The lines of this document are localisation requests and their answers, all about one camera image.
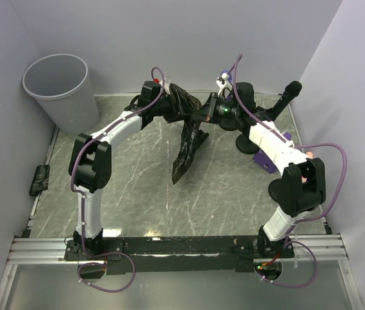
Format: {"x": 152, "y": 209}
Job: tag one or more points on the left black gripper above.
{"x": 176, "y": 110}

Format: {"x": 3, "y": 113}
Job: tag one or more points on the purple microphone on stand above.
{"x": 227, "y": 73}

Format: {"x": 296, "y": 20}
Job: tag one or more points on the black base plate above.
{"x": 178, "y": 253}

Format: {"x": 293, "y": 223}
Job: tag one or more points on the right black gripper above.
{"x": 202, "y": 116}

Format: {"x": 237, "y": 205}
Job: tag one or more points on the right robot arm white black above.
{"x": 301, "y": 186}

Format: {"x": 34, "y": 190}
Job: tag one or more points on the black microphone on stand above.
{"x": 289, "y": 94}

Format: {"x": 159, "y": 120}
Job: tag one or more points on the aluminium rail frame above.
{"x": 36, "y": 276}

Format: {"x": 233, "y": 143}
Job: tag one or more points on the purple box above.
{"x": 266, "y": 161}

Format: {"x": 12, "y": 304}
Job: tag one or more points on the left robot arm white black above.
{"x": 90, "y": 166}

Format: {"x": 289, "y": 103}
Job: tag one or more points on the grey plastic trash bin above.
{"x": 60, "y": 84}

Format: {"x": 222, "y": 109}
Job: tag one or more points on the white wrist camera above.
{"x": 165, "y": 83}
{"x": 224, "y": 85}

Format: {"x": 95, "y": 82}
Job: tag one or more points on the black trash bag roll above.
{"x": 184, "y": 106}

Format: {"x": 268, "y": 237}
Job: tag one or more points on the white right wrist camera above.
{"x": 224, "y": 85}

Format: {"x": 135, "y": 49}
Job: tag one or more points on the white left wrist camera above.
{"x": 165, "y": 83}

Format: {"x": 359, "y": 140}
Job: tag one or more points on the beige microphone on stand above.
{"x": 308, "y": 174}

